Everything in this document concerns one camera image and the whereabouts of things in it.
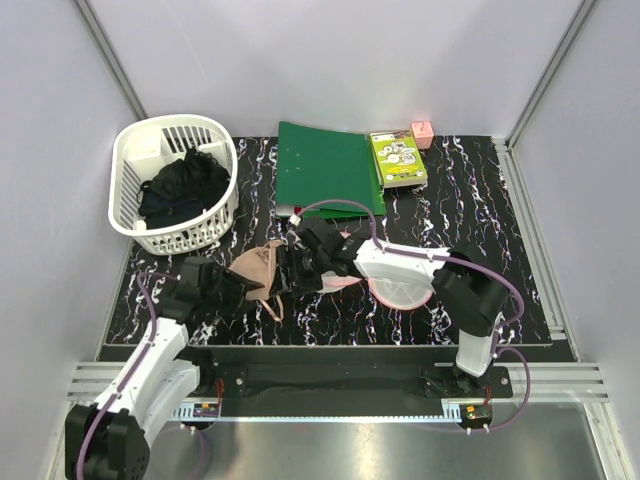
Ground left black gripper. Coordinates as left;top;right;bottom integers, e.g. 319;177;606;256
202;264;263;319

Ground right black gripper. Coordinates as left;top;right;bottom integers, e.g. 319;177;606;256
269;244;331;297

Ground beige pink bra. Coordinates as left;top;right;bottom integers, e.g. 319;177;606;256
229;240;284;323

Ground white mesh laundry bag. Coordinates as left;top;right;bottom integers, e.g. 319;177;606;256
322;232;449;311

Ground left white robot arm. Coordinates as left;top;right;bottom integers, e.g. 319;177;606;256
64;257;265;479

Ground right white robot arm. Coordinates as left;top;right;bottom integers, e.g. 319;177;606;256
269;217;509;397

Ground white plastic laundry basket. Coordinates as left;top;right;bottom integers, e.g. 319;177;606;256
108;114;239;256

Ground black clothes in basket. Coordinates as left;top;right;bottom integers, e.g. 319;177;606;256
138;148;230;230

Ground green folder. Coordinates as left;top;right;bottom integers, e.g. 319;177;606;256
275;121;386;215

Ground green book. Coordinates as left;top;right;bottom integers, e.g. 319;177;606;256
369;129;427;190

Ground black marbled table mat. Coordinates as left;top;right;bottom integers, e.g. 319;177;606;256
102;134;554;347

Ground pink small box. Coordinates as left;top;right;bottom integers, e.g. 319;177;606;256
411;121;435;150

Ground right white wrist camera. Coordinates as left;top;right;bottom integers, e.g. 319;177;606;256
286;214;303;246

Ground black mounting base plate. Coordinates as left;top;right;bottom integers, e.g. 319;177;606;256
157;344;516;419

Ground white cable duct rail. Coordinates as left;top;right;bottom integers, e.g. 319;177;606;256
170;402;220;423

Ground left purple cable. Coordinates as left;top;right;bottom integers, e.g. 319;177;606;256
77;272;211;480

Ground purple cable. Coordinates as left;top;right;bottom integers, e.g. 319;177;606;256
294;198;532;436
77;272;211;480

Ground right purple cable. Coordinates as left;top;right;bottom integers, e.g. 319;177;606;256
294;198;532;436

